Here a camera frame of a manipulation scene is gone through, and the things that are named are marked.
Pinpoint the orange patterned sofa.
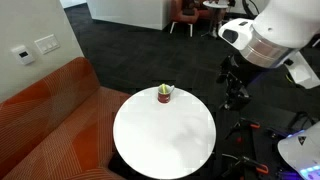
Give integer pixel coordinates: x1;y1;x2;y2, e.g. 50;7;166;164
0;56;133;180

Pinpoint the orange chair with white legs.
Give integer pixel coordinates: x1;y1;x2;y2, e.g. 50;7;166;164
169;0;201;38

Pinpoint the black cable bundle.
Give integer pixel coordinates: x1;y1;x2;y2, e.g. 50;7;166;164
264;111;318;139

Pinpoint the white light switch plate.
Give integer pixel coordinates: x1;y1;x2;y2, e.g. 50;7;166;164
34;33;61;55

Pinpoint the black camera tripod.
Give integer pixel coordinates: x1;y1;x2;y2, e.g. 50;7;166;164
215;54;253;113

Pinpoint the black clamp with orange handle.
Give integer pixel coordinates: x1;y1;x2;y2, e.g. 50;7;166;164
224;117;261;141
221;154;269;180

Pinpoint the red and white mug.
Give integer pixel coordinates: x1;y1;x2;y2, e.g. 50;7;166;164
157;84;176;104

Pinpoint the yellow-green highlighter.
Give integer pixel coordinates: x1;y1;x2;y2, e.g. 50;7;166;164
160;83;170;95

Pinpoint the white counter block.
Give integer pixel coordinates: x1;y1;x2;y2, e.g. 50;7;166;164
86;0;173;31

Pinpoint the white wall thermostat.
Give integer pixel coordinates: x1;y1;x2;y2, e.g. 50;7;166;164
10;44;36;66

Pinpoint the small round white side table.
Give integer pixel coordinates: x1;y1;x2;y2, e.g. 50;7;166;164
201;0;231;38

